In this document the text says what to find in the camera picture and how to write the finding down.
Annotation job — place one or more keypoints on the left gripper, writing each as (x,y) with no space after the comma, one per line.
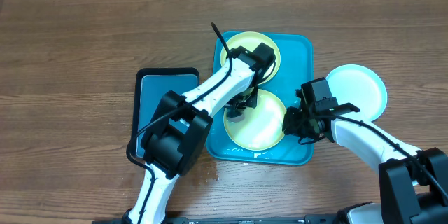
(252,101)

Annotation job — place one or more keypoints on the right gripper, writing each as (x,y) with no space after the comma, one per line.
(295,129)

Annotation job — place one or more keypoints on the dark green sponge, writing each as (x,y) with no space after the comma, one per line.
(235,115)

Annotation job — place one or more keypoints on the green rimmed plate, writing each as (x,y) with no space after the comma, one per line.
(250,40)
(262,127)

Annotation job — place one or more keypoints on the light blue rimmed plate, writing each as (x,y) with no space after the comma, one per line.
(361,86)

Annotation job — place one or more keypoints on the green rimmed plate top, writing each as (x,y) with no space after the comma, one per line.
(250,40)

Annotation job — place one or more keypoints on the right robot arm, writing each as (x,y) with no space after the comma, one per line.
(412,182)

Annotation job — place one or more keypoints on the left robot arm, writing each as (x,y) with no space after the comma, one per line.
(175,136)

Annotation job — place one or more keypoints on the teal plastic serving tray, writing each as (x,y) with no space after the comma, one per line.
(296,68)

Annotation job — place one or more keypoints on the black water tray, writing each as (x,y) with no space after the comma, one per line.
(152,84)

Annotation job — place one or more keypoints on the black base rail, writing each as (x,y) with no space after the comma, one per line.
(308,219)

